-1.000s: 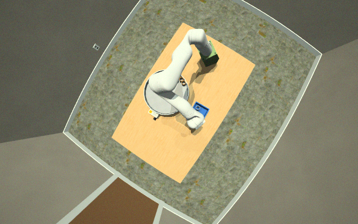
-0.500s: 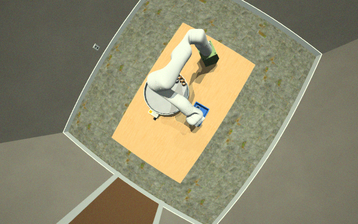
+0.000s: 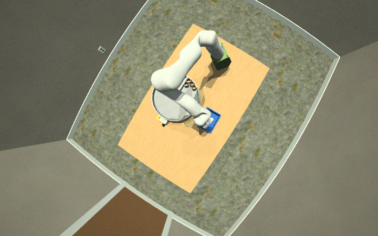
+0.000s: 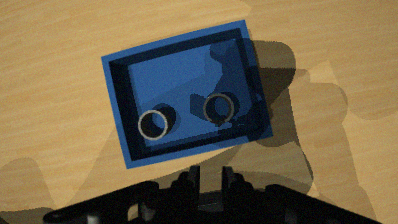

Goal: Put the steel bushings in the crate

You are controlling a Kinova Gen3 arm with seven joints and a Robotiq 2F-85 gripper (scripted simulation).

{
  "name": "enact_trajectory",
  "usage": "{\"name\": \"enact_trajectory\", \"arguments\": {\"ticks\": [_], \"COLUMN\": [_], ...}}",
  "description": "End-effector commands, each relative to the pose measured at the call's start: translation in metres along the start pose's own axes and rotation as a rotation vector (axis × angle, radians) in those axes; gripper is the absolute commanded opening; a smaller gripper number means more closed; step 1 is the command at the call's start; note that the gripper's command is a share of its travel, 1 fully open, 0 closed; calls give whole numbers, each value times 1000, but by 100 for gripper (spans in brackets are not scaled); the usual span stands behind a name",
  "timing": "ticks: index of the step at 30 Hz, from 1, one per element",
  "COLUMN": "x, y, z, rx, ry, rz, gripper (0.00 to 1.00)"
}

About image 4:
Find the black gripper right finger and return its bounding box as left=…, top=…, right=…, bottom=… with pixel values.
left=221, top=166, right=382, bottom=224

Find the blue crate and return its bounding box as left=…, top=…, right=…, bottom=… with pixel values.
left=101, top=19, right=273, bottom=169

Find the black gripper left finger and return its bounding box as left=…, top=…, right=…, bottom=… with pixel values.
left=43, top=165, right=200, bottom=224

